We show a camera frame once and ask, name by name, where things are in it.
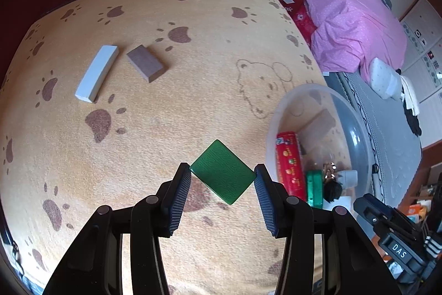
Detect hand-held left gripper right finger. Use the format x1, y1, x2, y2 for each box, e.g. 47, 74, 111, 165
254, 164, 403, 295

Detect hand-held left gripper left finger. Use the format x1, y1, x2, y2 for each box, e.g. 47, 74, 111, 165
43, 163, 192, 295

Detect green leaf-print tin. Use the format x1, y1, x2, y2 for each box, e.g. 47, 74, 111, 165
306, 169, 325, 209

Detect green tile block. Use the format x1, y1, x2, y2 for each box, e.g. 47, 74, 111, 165
190, 139, 257, 206

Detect small black plastic object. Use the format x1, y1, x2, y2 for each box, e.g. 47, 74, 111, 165
323, 181, 342, 202

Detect bunch of keys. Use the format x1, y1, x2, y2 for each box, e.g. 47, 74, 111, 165
319, 162, 341, 183

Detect white labelled plastic box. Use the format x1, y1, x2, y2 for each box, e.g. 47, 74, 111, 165
336, 170, 359, 186

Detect clear plastic bowl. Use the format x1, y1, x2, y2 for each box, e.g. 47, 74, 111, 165
266, 83, 375, 209

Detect orange packet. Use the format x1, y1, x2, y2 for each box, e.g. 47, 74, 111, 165
407, 205, 429, 223

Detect red printed can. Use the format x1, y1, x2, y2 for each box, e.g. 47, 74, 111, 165
275, 131, 308, 202

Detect paw-print yellow blanket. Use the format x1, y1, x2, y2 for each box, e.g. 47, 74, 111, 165
0, 0, 332, 295

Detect grey mattress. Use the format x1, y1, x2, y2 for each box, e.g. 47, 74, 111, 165
325, 70, 423, 209

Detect black and white cloth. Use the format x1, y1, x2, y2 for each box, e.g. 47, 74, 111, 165
397, 69, 423, 137

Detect grey-brown block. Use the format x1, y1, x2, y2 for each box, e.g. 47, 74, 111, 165
126, 45, 169, 84

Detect pale blue-white block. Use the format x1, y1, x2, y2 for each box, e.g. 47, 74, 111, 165
75, 45, 120, 103

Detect pink dotted duvet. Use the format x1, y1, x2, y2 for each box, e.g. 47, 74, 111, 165
299, 0, 408, 83

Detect red cardboard box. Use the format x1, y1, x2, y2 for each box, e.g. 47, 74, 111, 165
242, 0, 320, 47

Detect patterned wardrobe doors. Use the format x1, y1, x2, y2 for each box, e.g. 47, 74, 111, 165
401, 0, 442, 98

